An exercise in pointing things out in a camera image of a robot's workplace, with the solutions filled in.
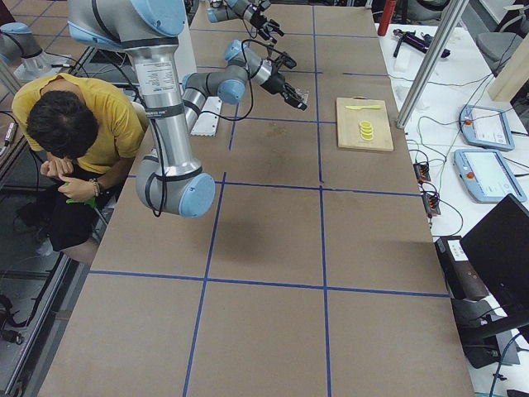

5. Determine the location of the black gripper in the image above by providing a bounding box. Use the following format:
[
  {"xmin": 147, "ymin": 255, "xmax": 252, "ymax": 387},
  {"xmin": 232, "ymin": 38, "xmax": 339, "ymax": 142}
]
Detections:
[
  {"xmin": 250, "ymin": 12, "xmax": 284, "ymax": 44},
  {"xmin": 262, "ymin": 71, "xmax": 307, "ymax": 111}
]

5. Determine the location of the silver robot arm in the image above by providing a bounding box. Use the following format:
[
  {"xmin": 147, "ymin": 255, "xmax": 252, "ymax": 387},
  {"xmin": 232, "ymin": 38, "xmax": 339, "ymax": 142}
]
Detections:
[
  {"xmin": 207, "ymin": 0, "xmax": 284, "ymax": 44},
  {"xmin": 68, "ymin": 1, "xmax": 307, "ymax": 218}
]

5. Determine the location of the yellow plastic knife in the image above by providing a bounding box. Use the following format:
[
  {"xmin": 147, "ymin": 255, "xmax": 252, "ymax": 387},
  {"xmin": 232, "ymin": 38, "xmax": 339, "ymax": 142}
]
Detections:
[{"xmin": 344, "ymin": 105, "xmax": 382, "ymax": 111}]

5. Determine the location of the bamboo cutting board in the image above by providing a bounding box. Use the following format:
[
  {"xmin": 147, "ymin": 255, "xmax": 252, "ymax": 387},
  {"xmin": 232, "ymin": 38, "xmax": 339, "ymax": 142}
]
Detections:
[{"xmin": 336, "ymin": 98, "xmax": 393, "ymax": 152}]

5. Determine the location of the white foam block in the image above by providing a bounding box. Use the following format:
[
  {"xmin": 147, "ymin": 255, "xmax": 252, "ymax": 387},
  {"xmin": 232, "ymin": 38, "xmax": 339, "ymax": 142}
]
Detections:
[{"xmin": 393, "ymin": 50, "xmax": 411, "ymax": 72}]

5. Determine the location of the black tripod tool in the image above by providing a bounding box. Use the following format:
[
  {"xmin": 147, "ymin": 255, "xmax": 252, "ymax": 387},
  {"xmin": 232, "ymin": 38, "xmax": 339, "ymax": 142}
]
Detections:
[{"xmin": 393, "ymin": 29, "xmax": 434, "ymax": 58}]

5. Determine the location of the teach pendant far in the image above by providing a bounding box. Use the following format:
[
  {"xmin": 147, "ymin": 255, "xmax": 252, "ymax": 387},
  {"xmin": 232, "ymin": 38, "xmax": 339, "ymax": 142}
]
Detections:
[{"xmin": 459, "ymin": 105, "xmax": 515, "ymax": 151}]

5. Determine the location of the teach pendant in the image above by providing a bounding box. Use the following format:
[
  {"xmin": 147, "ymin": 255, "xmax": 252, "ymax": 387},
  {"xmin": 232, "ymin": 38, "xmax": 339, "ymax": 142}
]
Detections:
[
  {"xmin": 459, "ymin": 105, "xmax": 515, "ymax": 151},
  {"xmin": 453, "ymin": 149, "xmax": 527, "ymax": 203}
]

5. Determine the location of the grey office chair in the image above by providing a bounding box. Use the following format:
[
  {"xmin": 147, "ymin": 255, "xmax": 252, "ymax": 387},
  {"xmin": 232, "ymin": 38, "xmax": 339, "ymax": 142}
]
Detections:
[{"xmin": 476, "ymin": 32, "xmax": 522, "ymax": 76}]

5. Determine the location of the person in yellow shirt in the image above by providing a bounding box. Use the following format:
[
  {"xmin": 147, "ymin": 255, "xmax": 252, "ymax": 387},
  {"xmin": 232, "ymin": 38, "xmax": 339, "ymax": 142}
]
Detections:
[{"xmin": 12, "ymin": 74, "xmax": 145, "ymax": 265}]

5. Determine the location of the teach pendant near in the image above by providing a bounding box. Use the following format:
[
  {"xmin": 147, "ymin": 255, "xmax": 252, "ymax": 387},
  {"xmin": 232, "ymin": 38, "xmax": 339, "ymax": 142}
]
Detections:
[{"xmin": 453, "ymin": 149, "xmax": 527, "ymax": 203}]

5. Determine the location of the black box device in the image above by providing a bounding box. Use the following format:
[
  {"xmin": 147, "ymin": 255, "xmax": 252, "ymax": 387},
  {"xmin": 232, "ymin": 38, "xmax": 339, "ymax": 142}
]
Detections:
[{"xmin": 435, "ymin": 236, "xmax": 488, "ymax": 301}]

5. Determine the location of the black computer monitor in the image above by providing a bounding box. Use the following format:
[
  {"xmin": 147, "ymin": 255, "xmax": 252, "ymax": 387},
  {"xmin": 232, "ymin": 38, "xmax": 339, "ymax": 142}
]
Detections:
[{"xmin": 452, "ymin": 194, "xmax": 528, "ymax": 368}]

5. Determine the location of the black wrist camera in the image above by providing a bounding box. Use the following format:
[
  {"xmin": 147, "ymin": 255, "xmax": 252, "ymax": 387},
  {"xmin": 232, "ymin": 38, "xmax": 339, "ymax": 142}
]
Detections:
[
  {"xmin": 272, "ymin": 52, "xmax": 297, "ymax": 69},
  {"xmin": 254, "ymin": 0, "xmax": 271, "ymax": 12}
]

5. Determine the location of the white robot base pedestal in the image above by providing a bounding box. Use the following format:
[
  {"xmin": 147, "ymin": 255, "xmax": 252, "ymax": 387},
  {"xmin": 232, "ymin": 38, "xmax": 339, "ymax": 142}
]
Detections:
[{"xmin": 174, "ymin": 22, "xmax": 222, "ymax": 136}]

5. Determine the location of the aluminium frame post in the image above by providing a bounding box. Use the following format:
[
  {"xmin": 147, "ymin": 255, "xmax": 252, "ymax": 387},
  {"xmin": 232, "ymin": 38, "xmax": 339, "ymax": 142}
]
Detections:
[{"xmin": 396, "ymin": 0, "xmax": 469, "ymax": 129}]

